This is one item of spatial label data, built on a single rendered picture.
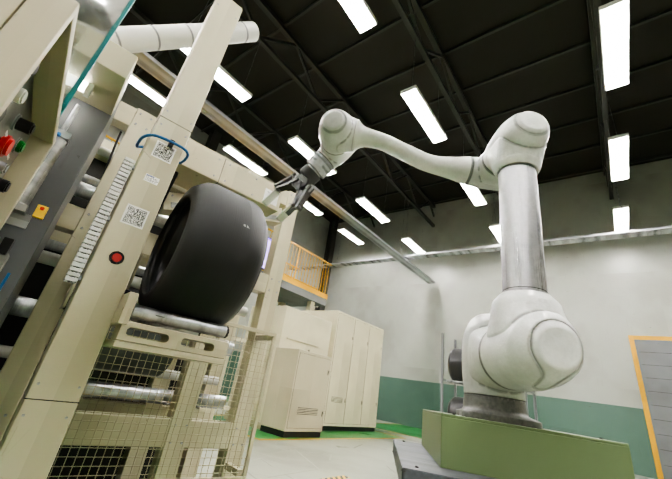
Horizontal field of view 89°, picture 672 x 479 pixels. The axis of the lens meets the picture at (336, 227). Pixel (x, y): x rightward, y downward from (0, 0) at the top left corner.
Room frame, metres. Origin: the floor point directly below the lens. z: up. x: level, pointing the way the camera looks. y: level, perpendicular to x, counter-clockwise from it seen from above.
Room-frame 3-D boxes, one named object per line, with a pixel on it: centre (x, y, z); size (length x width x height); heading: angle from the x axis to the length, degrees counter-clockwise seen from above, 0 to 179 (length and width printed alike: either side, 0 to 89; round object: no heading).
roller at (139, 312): (1.27, 0.48, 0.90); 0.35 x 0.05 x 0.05; 128
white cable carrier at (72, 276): (1.13, 0.81, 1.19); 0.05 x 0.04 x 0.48; 38
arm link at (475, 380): (1.00, -0.50, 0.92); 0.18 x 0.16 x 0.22; 177
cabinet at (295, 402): (6.40, 0.18, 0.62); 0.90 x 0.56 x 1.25; 139
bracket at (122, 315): (1.26, 0.71, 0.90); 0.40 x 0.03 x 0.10; 38
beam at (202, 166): (1.69, 0.66, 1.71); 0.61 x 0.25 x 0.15; 128
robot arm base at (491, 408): (1.02, -0.50, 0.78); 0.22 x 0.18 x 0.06; 164
